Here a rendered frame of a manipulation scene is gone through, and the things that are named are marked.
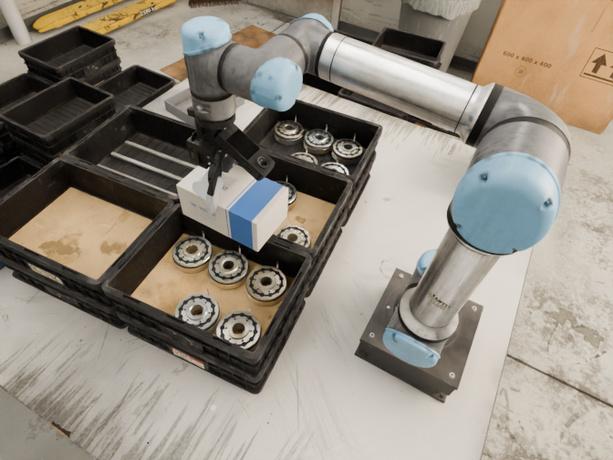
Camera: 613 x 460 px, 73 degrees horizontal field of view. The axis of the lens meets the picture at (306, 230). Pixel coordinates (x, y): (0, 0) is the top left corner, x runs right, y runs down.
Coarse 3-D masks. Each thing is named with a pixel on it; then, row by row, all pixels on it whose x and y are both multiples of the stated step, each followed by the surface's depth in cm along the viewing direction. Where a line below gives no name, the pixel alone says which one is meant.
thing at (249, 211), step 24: (240, 168) 90; (192, 192) 85; (240, 192) 86; (264, 192) 86; (192, 216) 91; (216, 216) 86; (240, 216) 82; (264, 216) 82; (240, 240) 88; (264, 240) 88
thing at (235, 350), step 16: (176, 208) 109; (160, 224) 105; (144, 240) 102; (272, 240) 104; (128, 256) 98; (304, 256) 102; (112, 272) 95; (304, 272) 98; (112, 288) 92; (128, 304) 92; (144, 304) 90; (288, 304) 94; (160, 320) 90; (272, 320) 90; (192, 336) 89; (208, 336) 87; (272, 336) 89; (240, 352) 85; (256, 352) 85
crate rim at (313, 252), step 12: (276, 156) 125; (312, 168) 122; (348, 180) 120; (348, 192) 117; (336, 204) 113; (336, 216) 112; (324, 228) 108; (276, 240) 104; (288, 240) 104; (324, 240) 108; (312, 252) 102
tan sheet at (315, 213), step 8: (296, 192) 130; (296, 200) 128; (304, 200) 128; (312, 200) 128; (320, 200) 128; (296, 208) 125; (304, 208) 126; (312, 208) 126; (320, 208) 126; (328, 208) 126; (288, 216) 123; (296, 216) 123; (304, 216) 123; (312, 216) 124; (320, 216) 124; (328, 216) 124; (288, 224) 121; (296, 224) 121; (304, 224) 122; (312, 224) 122; (320, 224) 122; (312, 232) 120; (312, 240) 118
